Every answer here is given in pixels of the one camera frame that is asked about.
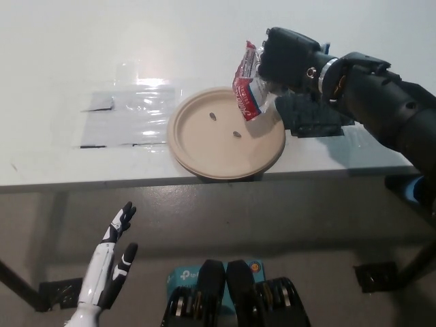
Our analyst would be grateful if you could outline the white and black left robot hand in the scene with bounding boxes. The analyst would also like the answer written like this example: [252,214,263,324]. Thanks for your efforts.
[76,201,139,311]

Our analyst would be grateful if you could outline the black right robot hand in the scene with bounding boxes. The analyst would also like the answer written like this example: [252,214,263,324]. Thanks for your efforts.
[257,26,338,95]

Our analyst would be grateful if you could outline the sunflower seed bag red blue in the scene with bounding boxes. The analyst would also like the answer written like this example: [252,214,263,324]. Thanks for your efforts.
[230,40,331,122]

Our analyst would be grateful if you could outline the black robot legs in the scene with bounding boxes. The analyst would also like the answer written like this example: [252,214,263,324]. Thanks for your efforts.
[159,260,311,327]

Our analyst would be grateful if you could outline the beige paper plate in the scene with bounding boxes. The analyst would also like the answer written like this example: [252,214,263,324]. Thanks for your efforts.
[166,87,286,180]

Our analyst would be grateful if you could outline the black table leg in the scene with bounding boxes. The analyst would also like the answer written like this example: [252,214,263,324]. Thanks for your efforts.
[396,234,436,290]
[0,260,48,313]

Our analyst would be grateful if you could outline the teal tp-link box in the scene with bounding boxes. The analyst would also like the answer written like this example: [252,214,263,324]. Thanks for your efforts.
[166,260,266,307]

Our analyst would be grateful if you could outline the clear plastic taped sheet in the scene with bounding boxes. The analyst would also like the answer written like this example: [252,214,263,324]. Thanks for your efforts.
[80,87,183,149]

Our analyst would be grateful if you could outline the black bin with blue item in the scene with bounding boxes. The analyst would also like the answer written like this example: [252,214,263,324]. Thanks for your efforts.
[384,174,426,205]

